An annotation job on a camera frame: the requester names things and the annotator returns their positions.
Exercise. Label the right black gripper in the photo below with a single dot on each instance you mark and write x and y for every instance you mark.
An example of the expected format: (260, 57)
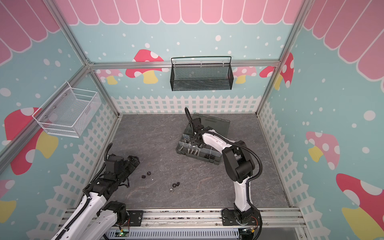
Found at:
(193, 139)

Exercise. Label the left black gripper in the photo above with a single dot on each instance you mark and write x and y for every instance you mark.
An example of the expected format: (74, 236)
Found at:
(129, 165)

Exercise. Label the silver bolt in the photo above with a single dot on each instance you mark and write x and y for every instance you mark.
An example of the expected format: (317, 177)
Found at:
(189, 151)

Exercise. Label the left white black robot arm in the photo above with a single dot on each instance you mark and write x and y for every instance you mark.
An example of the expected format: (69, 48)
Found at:
(95, 214)

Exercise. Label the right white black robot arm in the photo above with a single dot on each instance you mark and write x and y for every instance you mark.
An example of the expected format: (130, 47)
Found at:
(241, 163)

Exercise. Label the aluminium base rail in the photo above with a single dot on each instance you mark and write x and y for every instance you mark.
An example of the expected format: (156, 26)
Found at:
(176, 218)

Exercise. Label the black mesh wall basket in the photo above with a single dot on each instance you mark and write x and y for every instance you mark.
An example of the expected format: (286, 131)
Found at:
(207, 73)

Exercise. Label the white wire wall basket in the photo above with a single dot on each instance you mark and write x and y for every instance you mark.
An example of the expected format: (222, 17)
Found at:
(68, 113)

